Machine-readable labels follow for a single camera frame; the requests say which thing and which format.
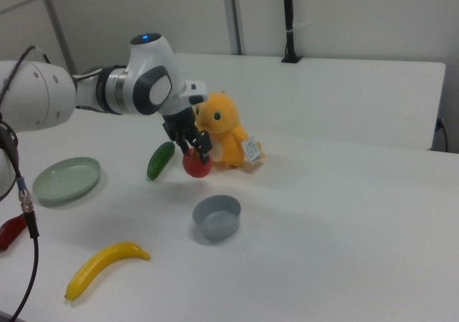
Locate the pale green plate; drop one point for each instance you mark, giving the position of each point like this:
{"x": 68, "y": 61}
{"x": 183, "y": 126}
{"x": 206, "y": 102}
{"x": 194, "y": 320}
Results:
{"x": 66, "y": 180}

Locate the green cucumber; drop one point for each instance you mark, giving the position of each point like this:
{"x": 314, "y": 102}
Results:
{"x": 160, "y": 160}

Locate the orange plush dinosaur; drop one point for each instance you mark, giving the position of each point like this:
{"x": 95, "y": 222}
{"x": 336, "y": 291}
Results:
{"x": 229, "y": 128}

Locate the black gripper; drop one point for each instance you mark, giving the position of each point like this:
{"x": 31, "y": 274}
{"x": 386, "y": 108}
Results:
{"x": 181, "y": 126}

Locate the red chili pepper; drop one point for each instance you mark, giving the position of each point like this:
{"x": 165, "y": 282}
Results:
{"x": 9, "y": 232}

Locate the grey bowl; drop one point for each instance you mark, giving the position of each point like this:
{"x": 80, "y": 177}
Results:
{"x": 218, "y": 225}

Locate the black camera stand pole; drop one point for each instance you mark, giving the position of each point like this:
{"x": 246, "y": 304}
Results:
{"x": 288, "y": 13}

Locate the red apple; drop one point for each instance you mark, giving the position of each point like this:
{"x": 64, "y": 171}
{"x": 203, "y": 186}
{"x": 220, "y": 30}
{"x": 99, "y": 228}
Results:
{"x": 195, "y": 168}

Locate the white paper tag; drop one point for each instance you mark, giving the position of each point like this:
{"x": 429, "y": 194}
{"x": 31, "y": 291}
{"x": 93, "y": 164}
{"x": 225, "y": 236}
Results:
{"x": 251, "y": 150}

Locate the yellow banana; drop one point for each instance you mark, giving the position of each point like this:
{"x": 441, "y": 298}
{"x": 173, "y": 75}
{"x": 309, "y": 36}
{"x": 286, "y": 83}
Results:
{"x": 100, "y": 261}

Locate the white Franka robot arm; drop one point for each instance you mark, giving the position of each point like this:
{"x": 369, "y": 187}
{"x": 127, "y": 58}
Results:
{"x": 150, "y": 67}

